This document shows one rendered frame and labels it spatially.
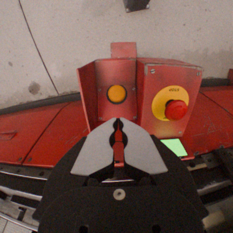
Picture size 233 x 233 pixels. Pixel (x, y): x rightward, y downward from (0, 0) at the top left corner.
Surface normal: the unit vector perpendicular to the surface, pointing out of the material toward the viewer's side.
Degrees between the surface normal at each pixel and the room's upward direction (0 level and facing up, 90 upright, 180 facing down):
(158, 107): 0
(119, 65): 0
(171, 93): 0
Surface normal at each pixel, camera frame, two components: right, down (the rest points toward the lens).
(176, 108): -0.03, 0.50
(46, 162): -0.14, -0.83
